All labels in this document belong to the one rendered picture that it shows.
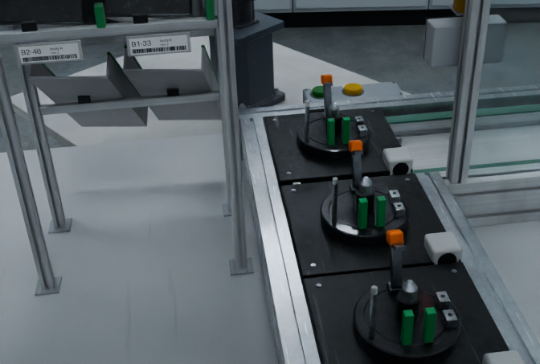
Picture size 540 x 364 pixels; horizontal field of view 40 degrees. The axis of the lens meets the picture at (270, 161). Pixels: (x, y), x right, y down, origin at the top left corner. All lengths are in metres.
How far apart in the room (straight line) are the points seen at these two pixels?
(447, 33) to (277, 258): 0.44
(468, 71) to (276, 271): 0.44
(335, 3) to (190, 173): 3.04
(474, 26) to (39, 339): 0.82
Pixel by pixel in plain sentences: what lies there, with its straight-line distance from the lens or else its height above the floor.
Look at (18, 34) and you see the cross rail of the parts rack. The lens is 1.08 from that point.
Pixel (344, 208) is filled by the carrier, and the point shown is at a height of 0.99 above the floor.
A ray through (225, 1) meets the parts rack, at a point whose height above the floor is 1.33.
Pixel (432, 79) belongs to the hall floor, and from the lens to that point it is 3.94.
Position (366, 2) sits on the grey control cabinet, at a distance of 4.49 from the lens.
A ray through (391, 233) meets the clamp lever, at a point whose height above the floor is 1.07.
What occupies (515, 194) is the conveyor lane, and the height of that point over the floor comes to 0.93.
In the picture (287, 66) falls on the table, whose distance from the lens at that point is 1.98.
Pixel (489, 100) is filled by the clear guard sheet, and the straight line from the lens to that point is 1.28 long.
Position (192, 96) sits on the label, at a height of 1.11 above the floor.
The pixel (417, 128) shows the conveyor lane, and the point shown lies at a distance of 1.56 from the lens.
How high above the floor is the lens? 1.68
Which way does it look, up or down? 32 degrees down
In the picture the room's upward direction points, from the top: 2 degrees counter-clockwise
